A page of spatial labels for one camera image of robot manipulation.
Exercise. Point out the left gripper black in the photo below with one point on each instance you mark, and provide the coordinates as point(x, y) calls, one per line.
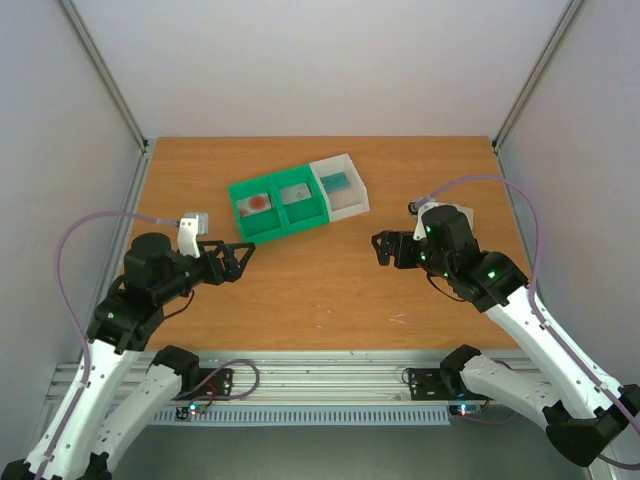
point(233, 271)

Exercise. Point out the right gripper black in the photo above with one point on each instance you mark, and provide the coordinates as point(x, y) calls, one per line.
point(400, 247)

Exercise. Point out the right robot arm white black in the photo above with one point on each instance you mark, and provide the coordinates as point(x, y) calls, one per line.
point(581, 408)

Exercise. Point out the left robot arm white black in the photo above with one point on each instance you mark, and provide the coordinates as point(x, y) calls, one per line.
point(88, 436)

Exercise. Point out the card with red circle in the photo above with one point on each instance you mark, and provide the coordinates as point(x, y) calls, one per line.
point(254, 204)

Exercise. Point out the grey card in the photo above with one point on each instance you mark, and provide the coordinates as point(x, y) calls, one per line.
point(295, 193)

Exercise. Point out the teal card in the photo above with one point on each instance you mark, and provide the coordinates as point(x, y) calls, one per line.
point(335, 182)

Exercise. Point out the left green bin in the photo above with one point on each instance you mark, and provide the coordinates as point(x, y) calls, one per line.
point(260, 228)

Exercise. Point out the green bin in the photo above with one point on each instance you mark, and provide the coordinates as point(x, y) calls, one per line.
point(304, 215)
point(260, 228)

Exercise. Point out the white bin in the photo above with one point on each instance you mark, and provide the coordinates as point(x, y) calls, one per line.
point(346, 203)

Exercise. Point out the middle green bin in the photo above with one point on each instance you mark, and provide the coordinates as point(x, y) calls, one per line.
point(304, 215)

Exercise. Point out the left controller board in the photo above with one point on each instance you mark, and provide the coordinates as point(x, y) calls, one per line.
point(191, 411)

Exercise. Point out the controller board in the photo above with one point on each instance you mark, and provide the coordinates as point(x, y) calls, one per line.
point(191, 411)
point(465, 410)

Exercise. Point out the right controller board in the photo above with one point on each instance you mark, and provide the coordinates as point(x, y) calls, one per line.
point(465, 410)

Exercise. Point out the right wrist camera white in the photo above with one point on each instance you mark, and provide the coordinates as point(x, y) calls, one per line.
point(417, 208)

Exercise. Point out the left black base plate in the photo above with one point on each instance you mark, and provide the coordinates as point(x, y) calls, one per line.
point(207, 385)

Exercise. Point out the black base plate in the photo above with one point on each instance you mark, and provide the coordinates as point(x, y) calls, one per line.
point(425, 384)
point(207, 385)

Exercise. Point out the aluminium rail frame front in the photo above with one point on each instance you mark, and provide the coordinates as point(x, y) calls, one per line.
point(331, 377)

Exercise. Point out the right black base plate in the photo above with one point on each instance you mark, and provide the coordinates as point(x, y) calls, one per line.
point(425, 384)

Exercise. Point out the grey slotted cable duct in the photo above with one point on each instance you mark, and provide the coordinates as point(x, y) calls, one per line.
point(276, 416)

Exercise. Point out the left aluminium corner post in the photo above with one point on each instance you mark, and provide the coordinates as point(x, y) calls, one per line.
point(91, 49)

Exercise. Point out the aluminium corner post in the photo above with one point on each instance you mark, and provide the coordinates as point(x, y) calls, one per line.
point(91, 49)
point(550, 48)

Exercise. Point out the right aluminium corner post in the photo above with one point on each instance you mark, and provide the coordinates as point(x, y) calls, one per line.
point(550, 48)

